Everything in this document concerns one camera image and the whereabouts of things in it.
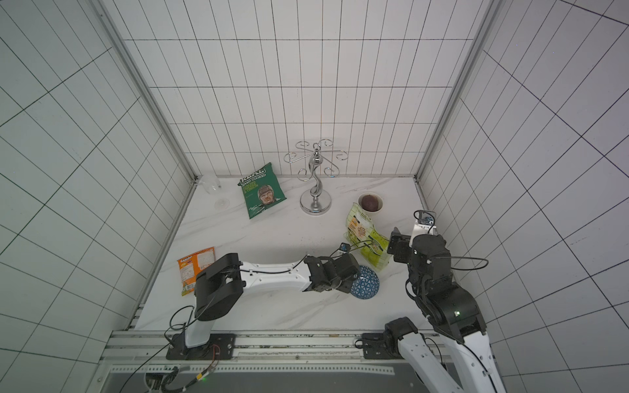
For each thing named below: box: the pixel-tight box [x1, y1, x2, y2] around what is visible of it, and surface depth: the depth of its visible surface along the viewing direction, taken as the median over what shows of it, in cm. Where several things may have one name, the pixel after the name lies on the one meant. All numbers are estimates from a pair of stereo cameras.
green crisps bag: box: [237, 162, 288, 220], surface depth 109 cm
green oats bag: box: [343, 202, 393, 272], surface depth 87 cm
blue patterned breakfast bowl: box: [349, 265, 381, 300], surface depth 85 cm
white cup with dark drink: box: [357, 192, 385, 213], surface depth 105 cm
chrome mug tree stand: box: [283, 138, 349, 216], surface depth 92 cm
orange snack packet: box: [176, 246, 217, 297], surface depth 89 cm
